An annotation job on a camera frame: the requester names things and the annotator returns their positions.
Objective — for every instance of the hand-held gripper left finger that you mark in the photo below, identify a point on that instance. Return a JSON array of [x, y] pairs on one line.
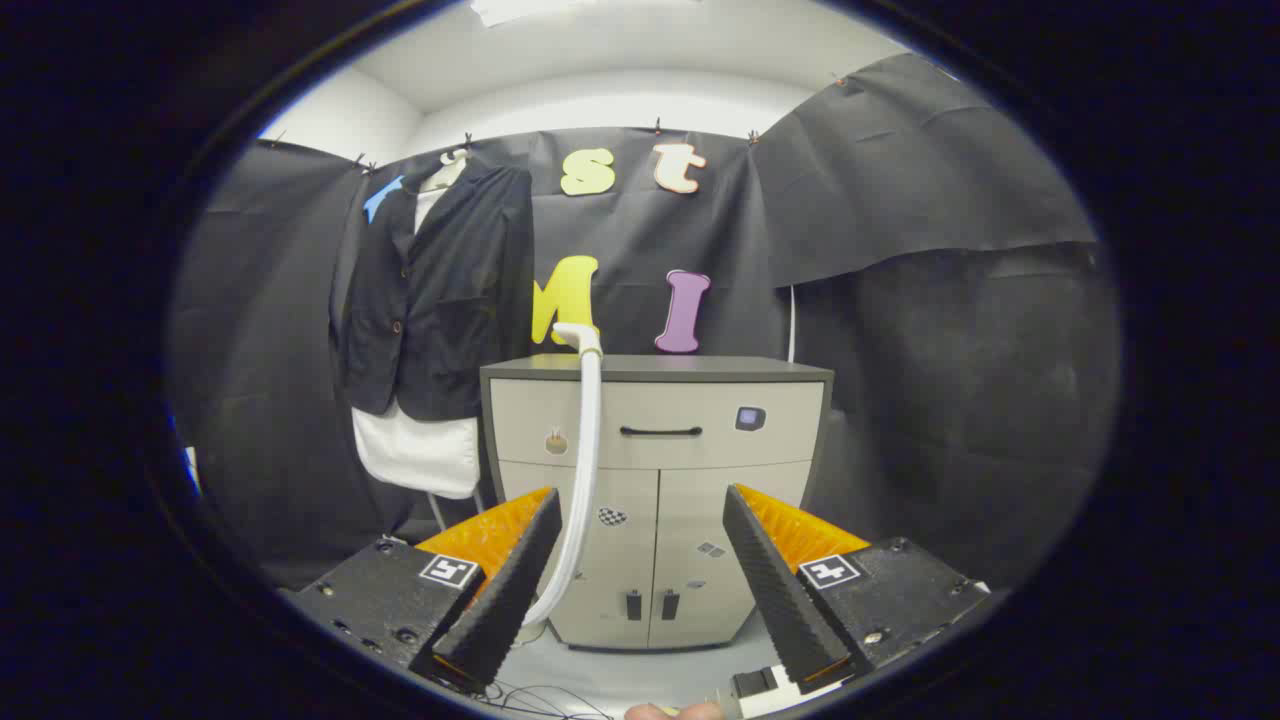
[[505, 600]]

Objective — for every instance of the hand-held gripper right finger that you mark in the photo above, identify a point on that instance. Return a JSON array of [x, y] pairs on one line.
[[785, 610]]

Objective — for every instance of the white garment steamer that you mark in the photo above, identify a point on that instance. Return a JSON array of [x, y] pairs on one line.
[[590, 420]]

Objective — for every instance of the black suit jacket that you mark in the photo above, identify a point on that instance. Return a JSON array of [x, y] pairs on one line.
[[440, 300]]

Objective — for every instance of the metal garment stand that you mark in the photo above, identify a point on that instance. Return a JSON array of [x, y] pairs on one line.
[[438, 510]]

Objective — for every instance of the white clothes hanger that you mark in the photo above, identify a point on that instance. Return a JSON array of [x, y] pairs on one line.
[[455, 156]]

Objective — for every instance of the white power strip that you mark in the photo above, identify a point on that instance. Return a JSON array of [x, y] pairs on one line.
[[795, 698]]

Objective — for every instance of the grey and beige cabinet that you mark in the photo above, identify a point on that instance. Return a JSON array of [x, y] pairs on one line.
[[660, 400]]

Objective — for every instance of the black backdrop cloth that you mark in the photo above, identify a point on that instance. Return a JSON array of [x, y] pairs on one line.
[[900, 350]]

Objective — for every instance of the ceiling light panel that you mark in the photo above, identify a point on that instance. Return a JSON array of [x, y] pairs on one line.
[[510, 10]]

